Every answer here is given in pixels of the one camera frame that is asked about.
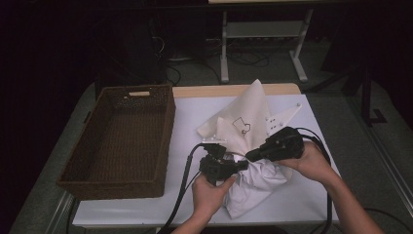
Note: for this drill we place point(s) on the person's right hand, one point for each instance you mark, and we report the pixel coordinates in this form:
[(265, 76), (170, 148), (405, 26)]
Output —
[(313, 164)]

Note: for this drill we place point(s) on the brown wicker basket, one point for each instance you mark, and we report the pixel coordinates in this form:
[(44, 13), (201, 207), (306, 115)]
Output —
[(123, 146)]

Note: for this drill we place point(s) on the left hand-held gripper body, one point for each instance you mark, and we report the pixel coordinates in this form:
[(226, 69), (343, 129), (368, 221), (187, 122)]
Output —
[(217, 167)]

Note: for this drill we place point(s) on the white garment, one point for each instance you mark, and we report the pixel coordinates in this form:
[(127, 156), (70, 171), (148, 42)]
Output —
[(256, 188)]

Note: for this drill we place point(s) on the person's left hand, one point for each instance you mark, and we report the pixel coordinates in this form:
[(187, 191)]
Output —
[(209, 198)]

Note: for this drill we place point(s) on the black metal stand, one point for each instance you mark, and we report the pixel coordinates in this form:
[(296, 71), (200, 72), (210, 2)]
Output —
[(366, 97)]

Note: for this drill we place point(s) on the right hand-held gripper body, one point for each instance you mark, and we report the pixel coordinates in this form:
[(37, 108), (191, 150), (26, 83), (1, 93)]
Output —
[(284, 144)]

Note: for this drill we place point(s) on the white metal desk frame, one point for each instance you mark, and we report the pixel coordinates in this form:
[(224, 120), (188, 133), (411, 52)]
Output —
[(224, 48)]

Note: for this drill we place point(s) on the wooden table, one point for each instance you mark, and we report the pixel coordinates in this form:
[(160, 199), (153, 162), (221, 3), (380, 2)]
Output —
[(201, 91)]

